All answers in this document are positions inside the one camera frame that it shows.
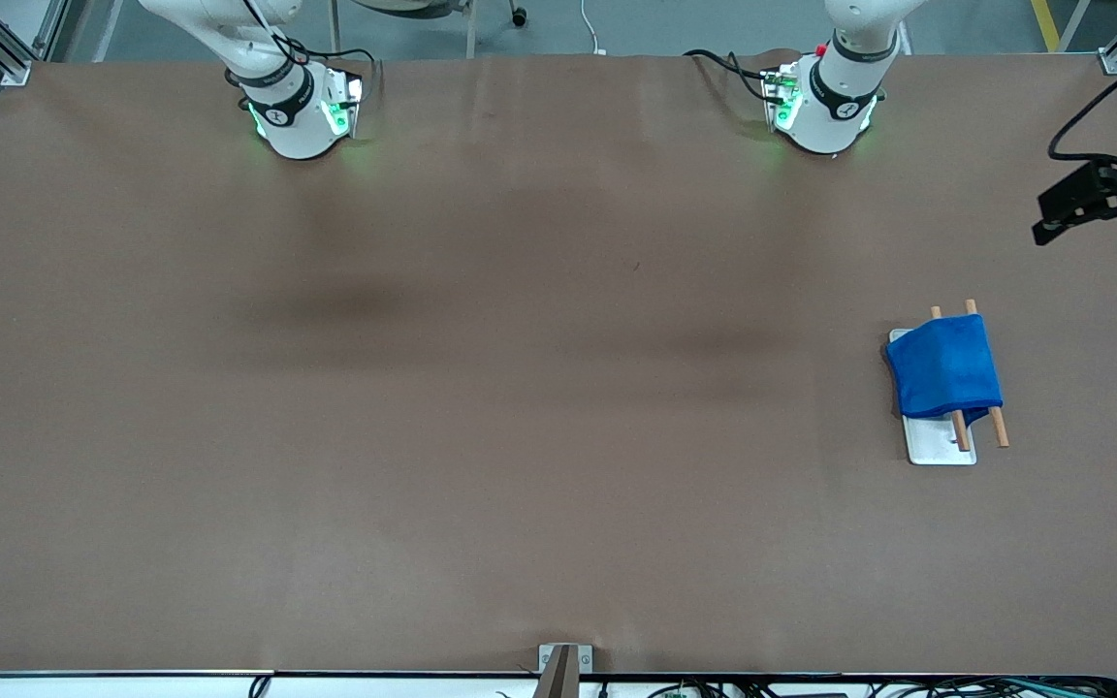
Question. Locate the metal table edge bracket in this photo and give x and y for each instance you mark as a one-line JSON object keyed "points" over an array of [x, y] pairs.
{"points": [[565, 669]]}

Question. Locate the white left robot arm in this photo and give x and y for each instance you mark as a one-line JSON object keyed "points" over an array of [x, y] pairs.
{"points": [[830, 107]]}

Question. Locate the blue microfiber towel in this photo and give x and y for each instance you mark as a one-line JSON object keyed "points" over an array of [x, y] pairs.
{"points": [[946, 368]]}

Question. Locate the chair base with caster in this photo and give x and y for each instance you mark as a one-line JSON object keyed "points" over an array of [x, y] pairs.
{"points": [[469, 29]]}

